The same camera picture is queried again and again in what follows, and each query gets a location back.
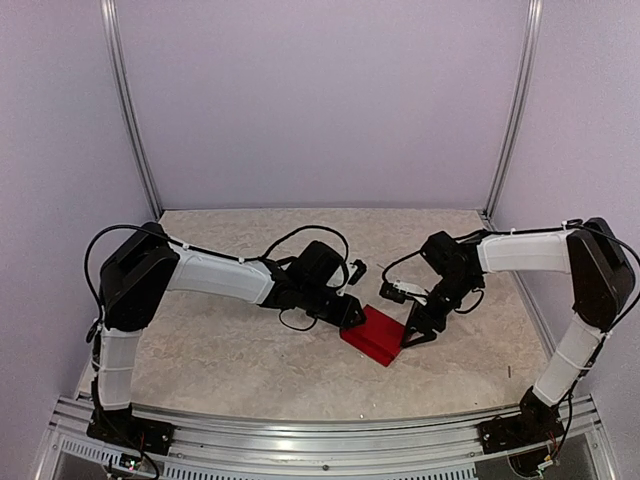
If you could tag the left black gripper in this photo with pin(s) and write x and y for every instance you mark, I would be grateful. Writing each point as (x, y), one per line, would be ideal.
(347, 314)

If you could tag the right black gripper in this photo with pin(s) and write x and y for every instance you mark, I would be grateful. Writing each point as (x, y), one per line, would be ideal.
(418, 314)

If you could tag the red paper box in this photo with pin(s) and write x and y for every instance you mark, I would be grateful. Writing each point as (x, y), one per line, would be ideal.
(378, 338)

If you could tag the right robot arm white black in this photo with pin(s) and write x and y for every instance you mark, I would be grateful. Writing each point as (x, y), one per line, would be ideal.
(580, 276)

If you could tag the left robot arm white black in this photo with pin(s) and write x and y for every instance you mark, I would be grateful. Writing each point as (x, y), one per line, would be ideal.
(134, 279)

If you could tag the small green circuit board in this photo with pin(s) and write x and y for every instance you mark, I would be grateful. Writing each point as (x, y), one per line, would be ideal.
(129, 462)

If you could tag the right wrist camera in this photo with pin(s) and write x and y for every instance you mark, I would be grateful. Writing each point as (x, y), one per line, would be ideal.
(399, 292)

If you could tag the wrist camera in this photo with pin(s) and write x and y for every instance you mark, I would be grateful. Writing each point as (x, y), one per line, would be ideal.
(399, 292)
(355, 270)

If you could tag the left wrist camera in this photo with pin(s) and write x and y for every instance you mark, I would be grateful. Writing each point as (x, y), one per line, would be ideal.
(355, 270)

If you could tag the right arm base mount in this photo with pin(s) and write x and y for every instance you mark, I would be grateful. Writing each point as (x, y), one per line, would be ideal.
(501, 434)

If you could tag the right aluminium frame post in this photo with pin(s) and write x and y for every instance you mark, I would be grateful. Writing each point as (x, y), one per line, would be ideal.
(517, 107)

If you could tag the aluminium frame post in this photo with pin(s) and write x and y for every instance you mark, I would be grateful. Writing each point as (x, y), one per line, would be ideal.
(110, 22)
(517, 107)

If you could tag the front aluminium rail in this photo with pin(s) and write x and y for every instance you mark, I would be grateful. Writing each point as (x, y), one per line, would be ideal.
(208, 446)

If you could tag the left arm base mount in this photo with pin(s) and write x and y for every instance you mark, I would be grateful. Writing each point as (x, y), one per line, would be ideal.
(140, 434)

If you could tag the left aluminium frame post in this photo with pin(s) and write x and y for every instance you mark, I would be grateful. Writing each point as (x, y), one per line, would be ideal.
(110, 22)

